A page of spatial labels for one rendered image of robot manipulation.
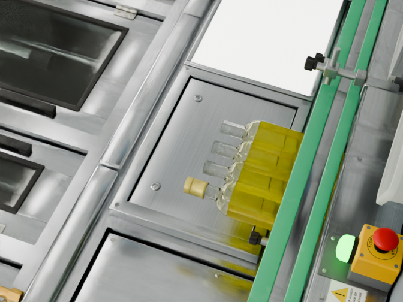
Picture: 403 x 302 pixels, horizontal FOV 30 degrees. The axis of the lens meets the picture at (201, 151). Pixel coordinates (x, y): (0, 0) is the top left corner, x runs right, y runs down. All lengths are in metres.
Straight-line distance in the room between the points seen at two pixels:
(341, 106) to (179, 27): 0.64
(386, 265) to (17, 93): 1.04
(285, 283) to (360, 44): 0.73
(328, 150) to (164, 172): 0.42
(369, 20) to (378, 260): 0.80
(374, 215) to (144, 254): 0.52
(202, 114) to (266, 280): 0.65
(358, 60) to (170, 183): 0.51
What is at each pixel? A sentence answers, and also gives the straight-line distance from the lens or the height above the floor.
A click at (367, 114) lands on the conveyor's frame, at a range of 1.48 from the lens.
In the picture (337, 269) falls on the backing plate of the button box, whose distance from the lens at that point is 1.26.
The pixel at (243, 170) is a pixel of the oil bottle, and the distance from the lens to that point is 1.51.
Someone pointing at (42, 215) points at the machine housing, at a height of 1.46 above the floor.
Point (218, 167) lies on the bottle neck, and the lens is 1.52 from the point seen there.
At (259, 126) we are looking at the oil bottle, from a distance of 1.58.
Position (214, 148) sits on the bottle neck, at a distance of 1.56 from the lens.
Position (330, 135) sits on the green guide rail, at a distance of 1.46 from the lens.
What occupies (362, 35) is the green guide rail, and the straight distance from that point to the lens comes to 1.82.
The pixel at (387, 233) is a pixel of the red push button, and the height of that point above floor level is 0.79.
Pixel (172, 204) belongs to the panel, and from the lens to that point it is 1.63.
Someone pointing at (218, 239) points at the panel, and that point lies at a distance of 1.58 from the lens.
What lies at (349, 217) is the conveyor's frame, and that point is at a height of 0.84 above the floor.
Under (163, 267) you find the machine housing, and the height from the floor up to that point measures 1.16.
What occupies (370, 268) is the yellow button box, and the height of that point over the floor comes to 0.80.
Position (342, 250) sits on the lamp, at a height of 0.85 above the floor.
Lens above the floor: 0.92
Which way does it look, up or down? 9 degrees up
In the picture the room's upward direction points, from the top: 73 degrees counter-clockwise
